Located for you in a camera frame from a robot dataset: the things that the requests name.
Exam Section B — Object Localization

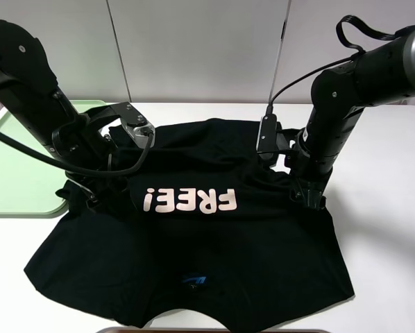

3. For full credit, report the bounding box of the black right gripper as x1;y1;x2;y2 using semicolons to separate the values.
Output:
289;171;329;211

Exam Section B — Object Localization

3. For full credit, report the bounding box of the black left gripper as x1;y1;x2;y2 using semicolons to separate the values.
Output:
65;171;104;211

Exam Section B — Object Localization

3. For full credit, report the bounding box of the black short sleeve t-shirt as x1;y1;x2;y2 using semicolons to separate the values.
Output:
24;119;354;325

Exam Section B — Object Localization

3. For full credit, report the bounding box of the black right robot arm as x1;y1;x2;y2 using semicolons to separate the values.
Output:
291;15;415;210

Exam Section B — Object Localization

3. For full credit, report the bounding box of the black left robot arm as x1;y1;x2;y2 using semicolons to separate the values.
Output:
0;19;112;206

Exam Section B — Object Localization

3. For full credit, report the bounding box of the light green plastic tray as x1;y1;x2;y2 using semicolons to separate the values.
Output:
0;99;108;219

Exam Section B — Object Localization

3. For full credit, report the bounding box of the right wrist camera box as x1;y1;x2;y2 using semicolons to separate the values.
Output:
256;104;278;167

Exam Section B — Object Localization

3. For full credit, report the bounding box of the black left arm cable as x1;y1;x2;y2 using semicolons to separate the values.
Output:
0;123;156;178

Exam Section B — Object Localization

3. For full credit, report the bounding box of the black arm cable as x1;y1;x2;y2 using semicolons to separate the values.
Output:
0;123;156;178
266;14;415;115

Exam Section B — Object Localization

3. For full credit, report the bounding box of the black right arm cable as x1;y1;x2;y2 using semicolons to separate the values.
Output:
266;14;415;115

